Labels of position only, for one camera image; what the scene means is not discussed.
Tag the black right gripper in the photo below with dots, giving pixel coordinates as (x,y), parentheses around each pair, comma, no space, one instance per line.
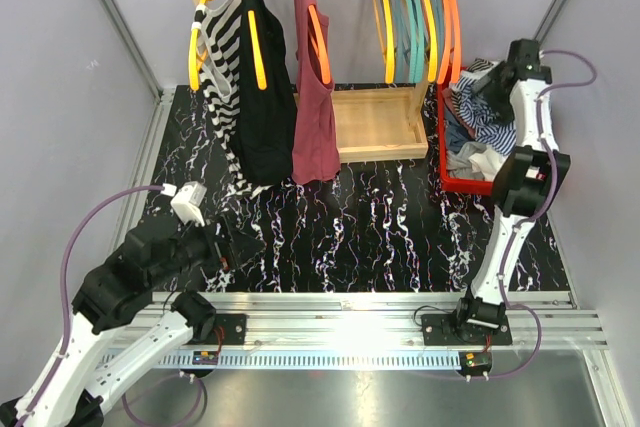
(503,112)

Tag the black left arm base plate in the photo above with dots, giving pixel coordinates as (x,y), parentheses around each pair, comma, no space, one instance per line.
(230,328)

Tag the black white striped tank top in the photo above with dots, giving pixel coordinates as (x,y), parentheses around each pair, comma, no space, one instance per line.
(220,88)

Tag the orange hanger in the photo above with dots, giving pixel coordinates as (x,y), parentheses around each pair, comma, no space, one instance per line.
(320,46)

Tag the pile of clothes in bin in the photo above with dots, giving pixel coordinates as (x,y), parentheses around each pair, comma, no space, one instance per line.
(470,132)

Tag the yellow hanger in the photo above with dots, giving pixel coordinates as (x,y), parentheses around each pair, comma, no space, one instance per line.
(256,52)
(198,50)
(385,32)

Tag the bundle of empty hangers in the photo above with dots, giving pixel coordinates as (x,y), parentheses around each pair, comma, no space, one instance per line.
(427,37)

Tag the maroon tank top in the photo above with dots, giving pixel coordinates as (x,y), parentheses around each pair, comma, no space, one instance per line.
(315,152)

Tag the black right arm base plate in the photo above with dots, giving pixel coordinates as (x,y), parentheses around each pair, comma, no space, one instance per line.
(441,329)

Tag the blue white striped tank top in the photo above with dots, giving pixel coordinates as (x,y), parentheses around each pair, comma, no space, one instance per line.
(475,113)

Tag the white slotted cable duct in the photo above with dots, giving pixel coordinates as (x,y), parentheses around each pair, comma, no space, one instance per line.
(310,360)

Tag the wooden clothes rack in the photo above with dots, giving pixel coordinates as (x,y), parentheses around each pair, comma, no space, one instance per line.
(377,124)

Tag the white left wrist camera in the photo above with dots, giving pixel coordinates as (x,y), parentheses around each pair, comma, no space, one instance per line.
(186,201)

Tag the yellow hanger under striped top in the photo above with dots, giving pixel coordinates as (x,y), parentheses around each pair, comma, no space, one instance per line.
(198,50)

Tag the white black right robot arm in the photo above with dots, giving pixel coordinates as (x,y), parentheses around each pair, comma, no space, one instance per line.
(517,90)

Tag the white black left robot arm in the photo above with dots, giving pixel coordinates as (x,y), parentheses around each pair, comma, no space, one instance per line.
(74,389)

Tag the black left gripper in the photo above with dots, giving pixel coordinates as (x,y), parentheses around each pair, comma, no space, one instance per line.
(235,248)

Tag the aluminium rail frame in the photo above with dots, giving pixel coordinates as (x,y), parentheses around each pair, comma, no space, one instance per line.
(353,263)

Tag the red plastic bin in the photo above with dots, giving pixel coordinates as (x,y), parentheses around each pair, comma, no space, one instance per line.
(465,182)

